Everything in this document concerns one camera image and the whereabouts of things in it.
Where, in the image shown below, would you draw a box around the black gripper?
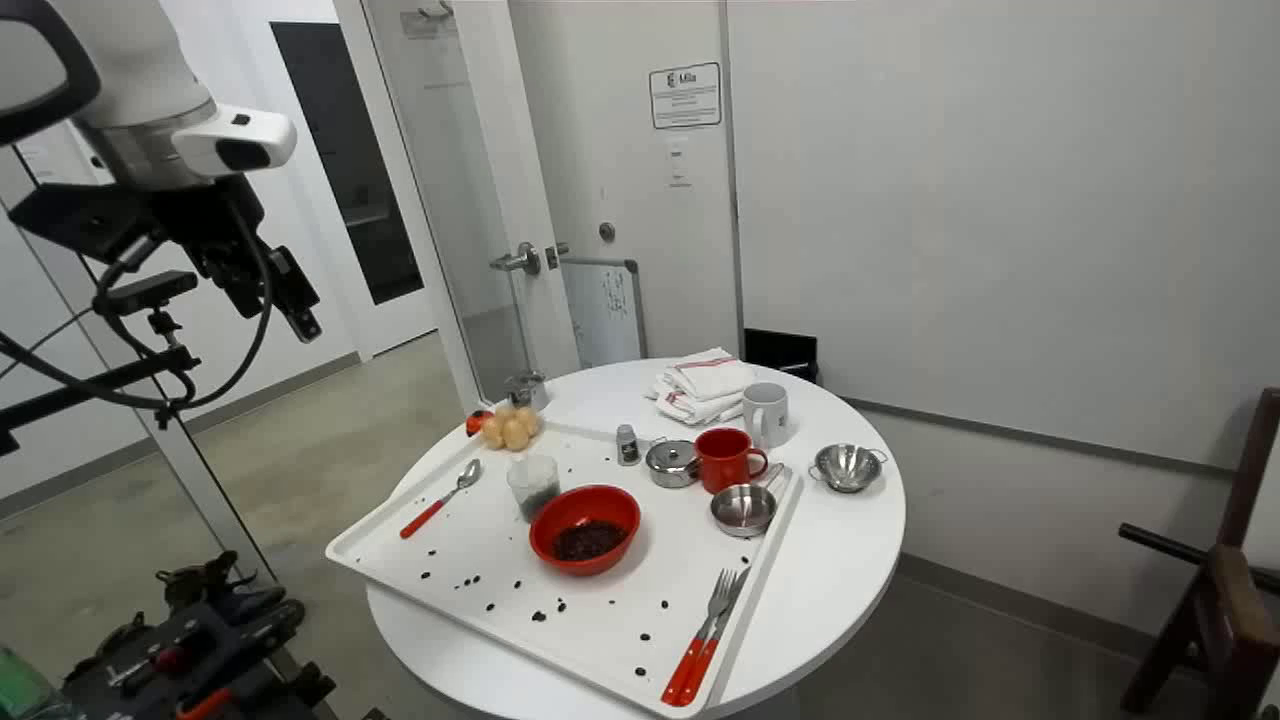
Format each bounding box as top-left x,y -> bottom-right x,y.
164,178 -> 326,343

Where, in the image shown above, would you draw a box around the clear plastic measuring cup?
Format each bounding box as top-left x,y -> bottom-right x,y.
504,454 -> 563,529

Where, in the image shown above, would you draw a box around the red bowl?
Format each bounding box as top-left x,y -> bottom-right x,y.
523,485 -> 649,582

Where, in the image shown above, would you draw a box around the small steel bowl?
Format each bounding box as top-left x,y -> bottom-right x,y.
807,439 -> 888,496
706,481 -> 779,545

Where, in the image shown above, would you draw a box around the white framed glass door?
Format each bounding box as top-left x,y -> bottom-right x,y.
331,0 -> 592,411

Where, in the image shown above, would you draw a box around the small steel lidded dish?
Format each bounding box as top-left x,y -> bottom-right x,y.
643,436 -> 704,493

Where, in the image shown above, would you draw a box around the white towel red stripes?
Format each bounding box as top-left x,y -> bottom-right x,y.
649,343 -> 753,431

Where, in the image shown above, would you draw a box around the white rectangular tray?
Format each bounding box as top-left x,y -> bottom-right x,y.
319,406 -> 812,720

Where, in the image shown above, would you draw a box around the red mug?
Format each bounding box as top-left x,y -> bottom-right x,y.
693,425 -> 773,502

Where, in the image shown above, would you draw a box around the green box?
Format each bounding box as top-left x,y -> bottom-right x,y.
0,646 -> 57,720

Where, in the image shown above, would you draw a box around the white mug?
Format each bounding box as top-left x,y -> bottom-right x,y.
738,382 -> 791,454

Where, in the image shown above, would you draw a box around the black box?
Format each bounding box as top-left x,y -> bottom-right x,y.
738,326 -> 818,390

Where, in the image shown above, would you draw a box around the dark wooden chair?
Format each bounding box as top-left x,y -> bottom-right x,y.
1117,384 -> 1280,720

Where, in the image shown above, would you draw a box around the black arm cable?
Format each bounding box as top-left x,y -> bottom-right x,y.
77,238 -> 280,411

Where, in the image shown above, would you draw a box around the black tripod camera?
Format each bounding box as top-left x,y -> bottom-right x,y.
91,267 -> 198,321

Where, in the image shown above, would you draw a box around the grey metal frame post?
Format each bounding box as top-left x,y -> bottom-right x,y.
0,146 -> 277,585

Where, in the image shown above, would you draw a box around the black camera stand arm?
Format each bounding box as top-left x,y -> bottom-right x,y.
0,342 -> 204,436

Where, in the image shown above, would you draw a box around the steel door lever handle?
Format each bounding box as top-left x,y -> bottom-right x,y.
484,242 -> 563,280

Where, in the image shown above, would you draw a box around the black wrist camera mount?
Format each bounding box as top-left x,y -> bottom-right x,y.
6,182 -> 154,265

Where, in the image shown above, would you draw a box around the red-handled spoon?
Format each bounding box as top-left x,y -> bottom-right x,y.
395,455 -> 486,545

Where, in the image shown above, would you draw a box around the red-handled tool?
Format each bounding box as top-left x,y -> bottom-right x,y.
177,683 -> 237,720
119,637 -> 190,676

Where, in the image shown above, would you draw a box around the white wall sign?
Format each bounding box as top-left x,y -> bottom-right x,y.
649,62 -> 723,131

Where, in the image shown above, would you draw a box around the red-handled fork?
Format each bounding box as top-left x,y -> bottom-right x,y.
659,565 -> 753,714

